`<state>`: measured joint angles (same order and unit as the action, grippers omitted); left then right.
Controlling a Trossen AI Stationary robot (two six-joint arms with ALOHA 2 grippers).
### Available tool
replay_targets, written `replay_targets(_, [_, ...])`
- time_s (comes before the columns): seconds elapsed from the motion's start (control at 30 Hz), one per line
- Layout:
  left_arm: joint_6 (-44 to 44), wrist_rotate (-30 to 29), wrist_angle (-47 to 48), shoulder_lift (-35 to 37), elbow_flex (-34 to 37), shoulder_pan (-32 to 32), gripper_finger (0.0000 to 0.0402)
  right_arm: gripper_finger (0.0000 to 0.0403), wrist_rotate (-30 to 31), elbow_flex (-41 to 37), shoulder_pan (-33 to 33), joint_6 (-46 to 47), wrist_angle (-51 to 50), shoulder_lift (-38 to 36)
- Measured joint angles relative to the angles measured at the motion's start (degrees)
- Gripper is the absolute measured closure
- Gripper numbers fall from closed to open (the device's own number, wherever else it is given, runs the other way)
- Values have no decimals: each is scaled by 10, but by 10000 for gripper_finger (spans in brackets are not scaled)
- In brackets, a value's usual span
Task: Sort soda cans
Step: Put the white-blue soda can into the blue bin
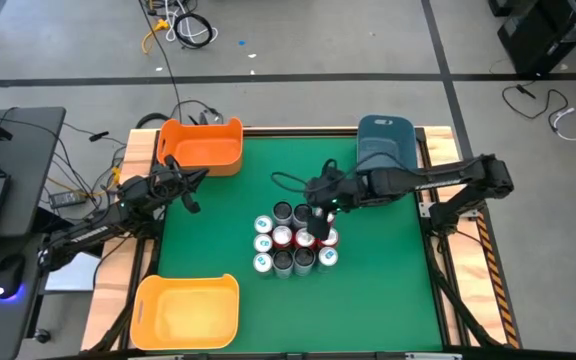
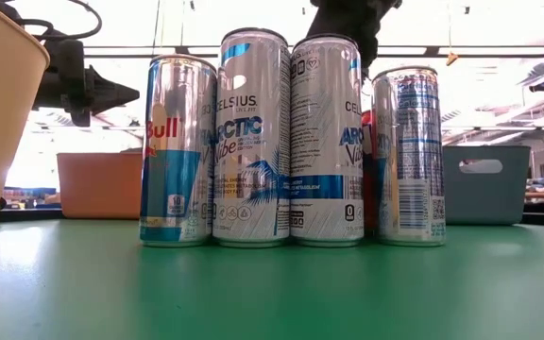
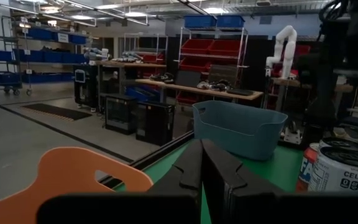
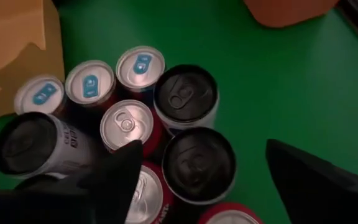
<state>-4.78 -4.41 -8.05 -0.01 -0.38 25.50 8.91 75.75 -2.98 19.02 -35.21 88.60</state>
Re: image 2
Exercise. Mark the black ceiling spotlight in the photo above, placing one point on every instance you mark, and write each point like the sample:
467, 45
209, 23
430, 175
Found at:
539, 86

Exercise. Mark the silver light-blue Red Bull can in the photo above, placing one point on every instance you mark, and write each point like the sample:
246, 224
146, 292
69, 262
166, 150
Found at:
177, 189
409, 156

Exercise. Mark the white Celsius Arctic Vibe can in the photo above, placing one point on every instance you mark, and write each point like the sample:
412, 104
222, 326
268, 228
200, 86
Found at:
324, 141
250, 141

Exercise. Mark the black table edge strip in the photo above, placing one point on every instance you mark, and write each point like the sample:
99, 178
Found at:
26, 216

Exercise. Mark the teal plastic basket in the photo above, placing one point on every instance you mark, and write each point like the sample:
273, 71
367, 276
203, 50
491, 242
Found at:
487, 198

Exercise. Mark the red Fanta can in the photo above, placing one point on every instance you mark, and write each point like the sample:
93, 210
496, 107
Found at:
368, 189

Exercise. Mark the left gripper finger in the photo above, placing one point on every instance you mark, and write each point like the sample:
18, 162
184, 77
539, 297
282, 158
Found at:
111, 92

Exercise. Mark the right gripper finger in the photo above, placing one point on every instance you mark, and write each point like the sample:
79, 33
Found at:
368, 52

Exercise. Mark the orange plastic basket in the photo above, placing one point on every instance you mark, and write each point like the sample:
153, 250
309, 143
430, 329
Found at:
99, 186

